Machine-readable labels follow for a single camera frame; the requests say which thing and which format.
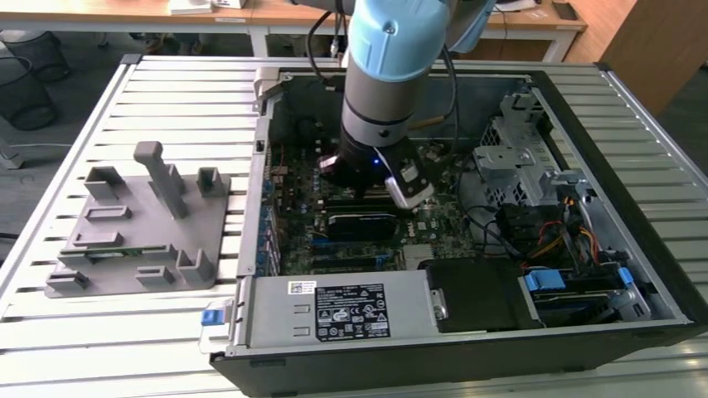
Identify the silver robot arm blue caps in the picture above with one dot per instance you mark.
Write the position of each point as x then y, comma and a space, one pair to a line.
382, 91

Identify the round coin battery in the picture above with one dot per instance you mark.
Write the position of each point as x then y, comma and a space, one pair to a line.
432, 152

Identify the black graphics card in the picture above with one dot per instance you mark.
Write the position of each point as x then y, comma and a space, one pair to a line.
362, 227

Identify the green motherboard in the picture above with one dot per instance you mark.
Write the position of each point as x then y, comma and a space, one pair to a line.
448, 224

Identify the silver chipset heatsink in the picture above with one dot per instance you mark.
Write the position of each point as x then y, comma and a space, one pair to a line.
419, 253

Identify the black expansion slot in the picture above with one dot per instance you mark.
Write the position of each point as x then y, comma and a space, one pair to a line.
346, 262

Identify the silver disk bay cage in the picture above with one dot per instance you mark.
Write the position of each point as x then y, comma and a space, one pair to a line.
508, 166

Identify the grey power supply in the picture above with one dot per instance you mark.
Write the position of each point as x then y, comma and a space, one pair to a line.
276, 315

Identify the blue disk carrier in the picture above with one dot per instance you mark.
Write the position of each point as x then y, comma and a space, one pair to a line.
543, 282

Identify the grey parts rack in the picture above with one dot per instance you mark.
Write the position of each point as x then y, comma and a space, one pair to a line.
138, 232

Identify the blue plastic latch tab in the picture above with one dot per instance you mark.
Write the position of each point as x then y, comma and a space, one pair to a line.
211, 317

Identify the small white box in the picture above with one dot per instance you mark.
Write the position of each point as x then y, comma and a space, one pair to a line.
228, 3

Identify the green RAM stick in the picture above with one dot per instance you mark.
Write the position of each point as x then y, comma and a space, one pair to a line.
127, 250

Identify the black PC case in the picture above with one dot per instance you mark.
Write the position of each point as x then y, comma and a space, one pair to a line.
387, 373

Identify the black phone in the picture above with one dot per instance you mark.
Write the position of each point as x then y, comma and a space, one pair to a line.
566, 11

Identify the wooden cabinet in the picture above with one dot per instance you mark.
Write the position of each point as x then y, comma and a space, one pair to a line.
658, 49

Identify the black mesh waste basket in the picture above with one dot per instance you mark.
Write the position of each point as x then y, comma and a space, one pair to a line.
22, 95
50, 54

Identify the grey metal stand foot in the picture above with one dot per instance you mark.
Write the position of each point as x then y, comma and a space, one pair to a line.
11, 155

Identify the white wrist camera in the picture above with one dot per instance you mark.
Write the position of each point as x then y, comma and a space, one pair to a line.
410, 190

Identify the black plastic duct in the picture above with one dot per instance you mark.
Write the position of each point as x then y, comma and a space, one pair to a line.
476, 294

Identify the wooden desk white frame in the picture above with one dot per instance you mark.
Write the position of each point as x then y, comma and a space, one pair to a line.
111, 18
526, 25

